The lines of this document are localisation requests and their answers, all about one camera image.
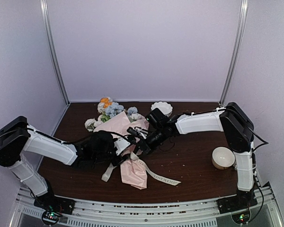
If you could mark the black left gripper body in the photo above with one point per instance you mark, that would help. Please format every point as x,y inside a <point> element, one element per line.
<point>118,161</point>

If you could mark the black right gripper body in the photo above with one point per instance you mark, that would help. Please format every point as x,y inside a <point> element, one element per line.
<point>147,147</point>

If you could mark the beige printed ribbon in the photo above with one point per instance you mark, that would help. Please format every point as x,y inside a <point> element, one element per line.
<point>135,172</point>

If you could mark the pink wrapping paper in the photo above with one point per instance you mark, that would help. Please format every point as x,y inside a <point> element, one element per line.
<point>121,123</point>

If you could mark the fake flower bouquet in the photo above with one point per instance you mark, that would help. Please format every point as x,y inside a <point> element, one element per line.
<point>108,109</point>

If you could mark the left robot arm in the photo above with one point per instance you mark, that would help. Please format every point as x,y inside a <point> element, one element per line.
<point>18,137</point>

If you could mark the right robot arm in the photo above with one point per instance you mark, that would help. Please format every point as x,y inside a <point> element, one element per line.
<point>196,135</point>

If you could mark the white scalloped dish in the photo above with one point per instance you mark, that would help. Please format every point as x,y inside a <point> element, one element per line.
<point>164,107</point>

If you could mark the white round bowl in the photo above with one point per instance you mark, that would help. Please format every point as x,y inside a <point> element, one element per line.
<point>222,158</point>

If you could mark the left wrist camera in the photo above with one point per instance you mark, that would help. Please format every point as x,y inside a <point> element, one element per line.
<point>123,147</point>

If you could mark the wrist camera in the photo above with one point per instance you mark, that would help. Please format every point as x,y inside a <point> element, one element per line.
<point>123,147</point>
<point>138,132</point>

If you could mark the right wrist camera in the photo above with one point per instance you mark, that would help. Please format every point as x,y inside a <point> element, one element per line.
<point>138,132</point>

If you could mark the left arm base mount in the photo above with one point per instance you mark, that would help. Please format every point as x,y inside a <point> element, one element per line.
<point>54,208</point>

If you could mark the aluminium front rail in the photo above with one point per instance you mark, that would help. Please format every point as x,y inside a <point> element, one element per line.
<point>202,213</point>

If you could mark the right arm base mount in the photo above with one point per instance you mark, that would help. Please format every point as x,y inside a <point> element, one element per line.
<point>236,205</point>

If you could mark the left aluminium corner post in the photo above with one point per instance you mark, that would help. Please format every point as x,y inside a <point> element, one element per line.
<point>53,54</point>

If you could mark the aluminium corner post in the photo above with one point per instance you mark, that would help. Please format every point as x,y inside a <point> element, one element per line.
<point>236,49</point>
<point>53,54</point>

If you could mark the right aluminium corner post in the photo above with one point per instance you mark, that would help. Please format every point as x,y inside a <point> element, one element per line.
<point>236,49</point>

